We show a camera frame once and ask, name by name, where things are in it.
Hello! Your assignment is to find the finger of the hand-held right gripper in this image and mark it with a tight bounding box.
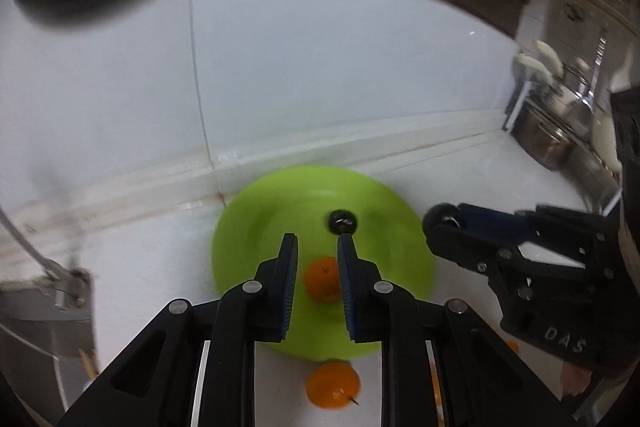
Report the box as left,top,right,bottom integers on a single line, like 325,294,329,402
457,203,621,265
423,219,616,288

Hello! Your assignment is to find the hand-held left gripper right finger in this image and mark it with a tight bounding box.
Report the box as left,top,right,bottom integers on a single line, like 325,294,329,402
336,233,576,427

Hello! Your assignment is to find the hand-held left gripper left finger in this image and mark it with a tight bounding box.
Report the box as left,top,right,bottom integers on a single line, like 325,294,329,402
57,233,301,427

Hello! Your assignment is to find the dark plum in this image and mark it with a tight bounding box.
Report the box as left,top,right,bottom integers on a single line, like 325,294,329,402
327,208,358,235
422,203,461,233

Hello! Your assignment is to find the green plate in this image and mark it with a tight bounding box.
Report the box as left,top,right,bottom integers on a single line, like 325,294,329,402
211,165,435,362

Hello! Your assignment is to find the person's right hand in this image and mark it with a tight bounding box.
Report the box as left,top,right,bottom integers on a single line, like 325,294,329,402
559,363,595,404

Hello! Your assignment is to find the steel pot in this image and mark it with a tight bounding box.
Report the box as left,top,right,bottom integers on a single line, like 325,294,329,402
512,104,577,171

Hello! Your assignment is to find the steel sink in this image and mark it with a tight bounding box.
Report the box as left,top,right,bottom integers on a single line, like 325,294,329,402
0,269,97,355

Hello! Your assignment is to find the cream utensil handle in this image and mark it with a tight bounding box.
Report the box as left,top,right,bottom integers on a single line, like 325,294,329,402
591,113,624,174

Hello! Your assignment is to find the cream handled knife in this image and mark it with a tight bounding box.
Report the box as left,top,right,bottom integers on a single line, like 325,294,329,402
514,53,553,84
534,39,565,75

